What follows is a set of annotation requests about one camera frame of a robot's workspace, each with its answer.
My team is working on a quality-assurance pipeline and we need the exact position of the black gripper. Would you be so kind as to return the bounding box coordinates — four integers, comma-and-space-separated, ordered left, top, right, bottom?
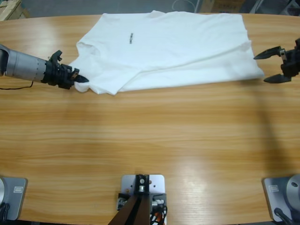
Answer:
254, 46, 300, 84
41, 60, 90, 90

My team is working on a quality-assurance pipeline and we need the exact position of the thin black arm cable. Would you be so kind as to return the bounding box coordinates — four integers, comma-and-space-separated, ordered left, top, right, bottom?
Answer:
0, 81, 34, 90

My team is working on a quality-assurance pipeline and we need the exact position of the white wire rack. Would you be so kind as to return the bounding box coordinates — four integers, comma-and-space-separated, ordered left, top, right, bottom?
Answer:
172, 0, 202, 12

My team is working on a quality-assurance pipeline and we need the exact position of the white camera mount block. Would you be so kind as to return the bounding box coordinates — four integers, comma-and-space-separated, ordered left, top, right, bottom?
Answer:
117, 173, 168, 225

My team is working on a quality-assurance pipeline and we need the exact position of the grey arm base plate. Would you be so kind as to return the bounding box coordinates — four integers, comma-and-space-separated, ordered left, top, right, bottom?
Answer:
262, 173, 300, 222
0, 176, 29, 221

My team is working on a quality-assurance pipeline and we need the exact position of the black base power cable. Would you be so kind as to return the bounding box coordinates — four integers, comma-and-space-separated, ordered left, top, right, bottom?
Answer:
0, 202, 11, 221
273, 207, 296, 225

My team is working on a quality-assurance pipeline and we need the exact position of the white t-shirt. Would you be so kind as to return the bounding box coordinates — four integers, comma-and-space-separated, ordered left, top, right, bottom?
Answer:
69, 9, 265, 96

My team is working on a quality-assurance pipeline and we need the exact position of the brown cardboard box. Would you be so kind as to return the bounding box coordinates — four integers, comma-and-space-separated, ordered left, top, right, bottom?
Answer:
201, 0, 244, 14

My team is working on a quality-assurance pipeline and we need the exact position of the dark camera post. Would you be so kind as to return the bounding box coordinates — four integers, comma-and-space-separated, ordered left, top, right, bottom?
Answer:
109, 173, 150, 225

